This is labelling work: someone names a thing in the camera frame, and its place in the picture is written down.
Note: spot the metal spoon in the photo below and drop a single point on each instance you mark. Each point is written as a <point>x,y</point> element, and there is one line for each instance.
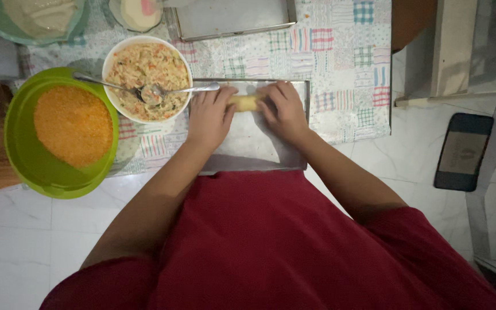
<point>110,85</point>
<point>175,91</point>

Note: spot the green bowl of orange breadcrumbs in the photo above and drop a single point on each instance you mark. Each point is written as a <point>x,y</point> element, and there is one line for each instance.
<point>60,133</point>

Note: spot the red shirt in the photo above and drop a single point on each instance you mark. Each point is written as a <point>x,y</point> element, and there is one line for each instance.
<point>274,249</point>

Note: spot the metal baking tray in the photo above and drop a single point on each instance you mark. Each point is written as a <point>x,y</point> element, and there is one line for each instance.
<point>250,142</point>

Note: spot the white shelf frame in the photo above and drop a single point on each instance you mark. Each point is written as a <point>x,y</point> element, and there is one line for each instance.
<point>459,51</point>

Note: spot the brown wooden stool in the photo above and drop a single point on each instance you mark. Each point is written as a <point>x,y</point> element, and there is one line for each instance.
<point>411,21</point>

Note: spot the teal bowl of pale dough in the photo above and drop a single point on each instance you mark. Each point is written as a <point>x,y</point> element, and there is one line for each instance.
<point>32,19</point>

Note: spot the glass bowl of white batter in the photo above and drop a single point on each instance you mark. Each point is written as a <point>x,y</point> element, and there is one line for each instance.
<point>138,13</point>

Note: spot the yellow pastry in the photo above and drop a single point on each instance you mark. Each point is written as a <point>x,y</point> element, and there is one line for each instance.
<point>243,103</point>

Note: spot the patchwork print tablecloth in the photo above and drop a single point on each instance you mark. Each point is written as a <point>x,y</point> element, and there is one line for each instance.
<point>338,69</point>

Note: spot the white bowl of vegetable filling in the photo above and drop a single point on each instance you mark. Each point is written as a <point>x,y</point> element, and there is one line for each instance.
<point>147,79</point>

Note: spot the empty metal tray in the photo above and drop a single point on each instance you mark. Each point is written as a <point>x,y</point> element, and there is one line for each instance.
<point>230,17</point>

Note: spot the person's right hand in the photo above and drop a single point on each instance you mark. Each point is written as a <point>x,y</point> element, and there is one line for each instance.
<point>284,112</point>

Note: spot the person's right fingers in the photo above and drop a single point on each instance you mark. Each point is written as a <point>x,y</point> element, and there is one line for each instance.
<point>274,92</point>

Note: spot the person's left hand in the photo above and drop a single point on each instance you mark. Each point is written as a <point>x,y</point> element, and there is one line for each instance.
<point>209,118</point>

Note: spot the black floor mat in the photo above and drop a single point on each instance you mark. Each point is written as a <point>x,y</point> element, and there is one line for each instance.
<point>463,151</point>

